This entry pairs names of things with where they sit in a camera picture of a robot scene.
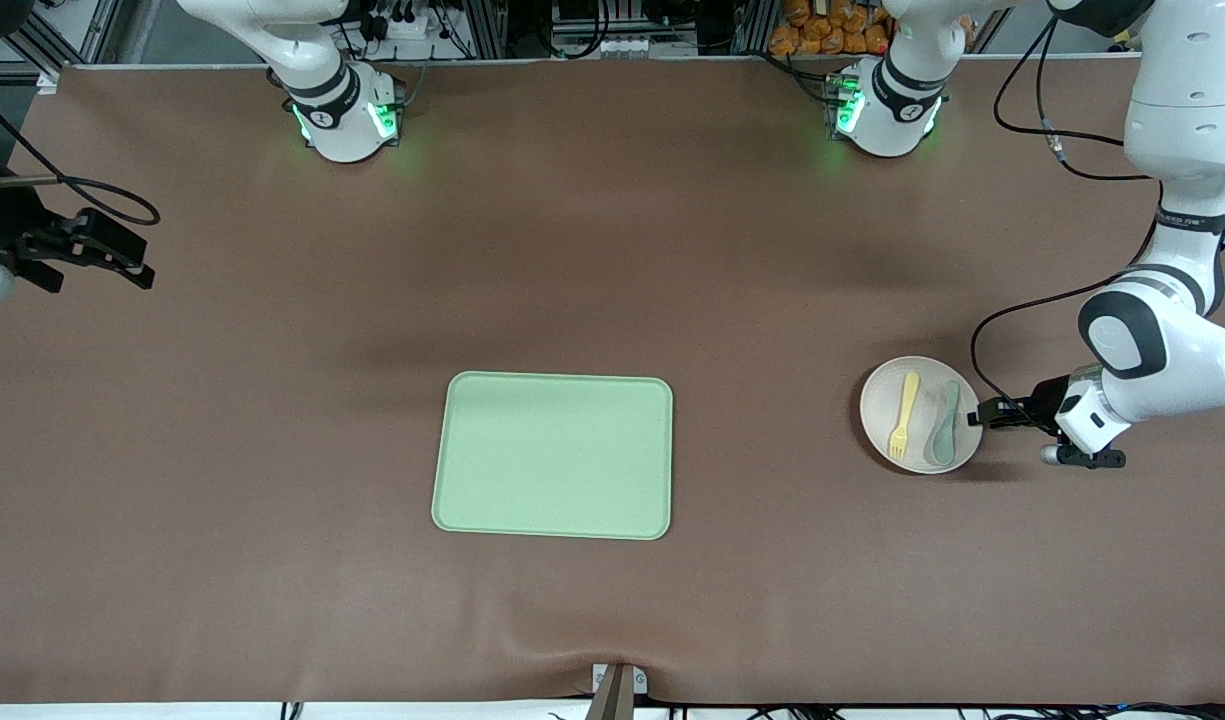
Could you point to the white power strip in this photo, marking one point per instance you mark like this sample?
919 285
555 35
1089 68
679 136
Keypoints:
402 28

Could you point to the aluminium frame profile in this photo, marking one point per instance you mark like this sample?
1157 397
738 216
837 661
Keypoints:
47 80

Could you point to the brown table mat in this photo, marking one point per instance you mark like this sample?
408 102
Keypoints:
872 600

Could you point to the orange packaged snacks pile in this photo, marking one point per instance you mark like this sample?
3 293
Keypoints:
822 30

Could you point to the yellow plastic fork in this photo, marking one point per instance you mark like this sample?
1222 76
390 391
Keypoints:
908 395

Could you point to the round white plate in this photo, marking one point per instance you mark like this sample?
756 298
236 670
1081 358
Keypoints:
882 410

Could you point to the green plastic spoon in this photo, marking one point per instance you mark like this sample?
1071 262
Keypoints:
942 440

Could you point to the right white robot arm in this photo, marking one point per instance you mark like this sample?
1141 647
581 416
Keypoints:
342 130

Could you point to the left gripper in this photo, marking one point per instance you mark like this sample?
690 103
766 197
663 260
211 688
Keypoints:
1045 400

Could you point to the white terminal block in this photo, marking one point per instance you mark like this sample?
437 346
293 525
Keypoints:
622 45

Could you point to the light green rectangular tray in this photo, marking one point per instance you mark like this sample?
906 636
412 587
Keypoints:
552 455

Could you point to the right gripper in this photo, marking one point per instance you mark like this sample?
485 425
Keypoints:
0 222

